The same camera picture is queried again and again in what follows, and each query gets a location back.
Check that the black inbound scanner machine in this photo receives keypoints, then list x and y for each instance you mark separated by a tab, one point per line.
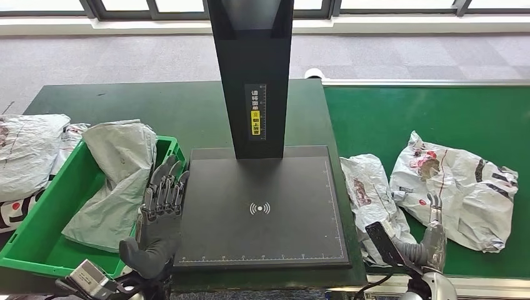
256	240

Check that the green conveyor belt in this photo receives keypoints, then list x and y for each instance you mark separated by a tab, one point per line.
414	116

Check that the dark window frame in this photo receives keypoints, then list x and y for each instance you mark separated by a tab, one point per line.
95	12

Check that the crumpled grey parcel bag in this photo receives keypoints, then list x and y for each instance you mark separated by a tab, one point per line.
25	157

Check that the white bag red black logo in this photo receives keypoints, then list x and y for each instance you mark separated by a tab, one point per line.
70	140

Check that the green plastic crate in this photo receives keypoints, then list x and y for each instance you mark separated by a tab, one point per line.
41	244

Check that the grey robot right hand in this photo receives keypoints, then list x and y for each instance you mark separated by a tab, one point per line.
434	248

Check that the white window sill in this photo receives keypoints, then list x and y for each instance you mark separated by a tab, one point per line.
372	25

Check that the black yellow label sticker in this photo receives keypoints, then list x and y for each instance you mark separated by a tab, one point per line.
256	124

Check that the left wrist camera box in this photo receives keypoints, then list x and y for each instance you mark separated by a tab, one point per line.
93	279

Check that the grey parcel with red print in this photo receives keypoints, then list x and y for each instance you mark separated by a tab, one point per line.
364	223

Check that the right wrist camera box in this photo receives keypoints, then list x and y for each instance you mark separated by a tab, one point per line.
387	246

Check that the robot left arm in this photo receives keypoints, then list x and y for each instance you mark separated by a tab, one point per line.
140	290

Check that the white parcel red black print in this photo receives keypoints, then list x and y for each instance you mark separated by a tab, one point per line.
463	198

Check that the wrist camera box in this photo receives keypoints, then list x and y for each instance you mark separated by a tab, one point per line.
387	246
93	279

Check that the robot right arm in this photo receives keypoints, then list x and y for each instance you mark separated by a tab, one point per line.
439	288

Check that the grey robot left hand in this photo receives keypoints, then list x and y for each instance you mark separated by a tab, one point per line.
157	244

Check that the plain grey plastic parcel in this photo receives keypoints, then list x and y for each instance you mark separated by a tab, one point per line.
112	186

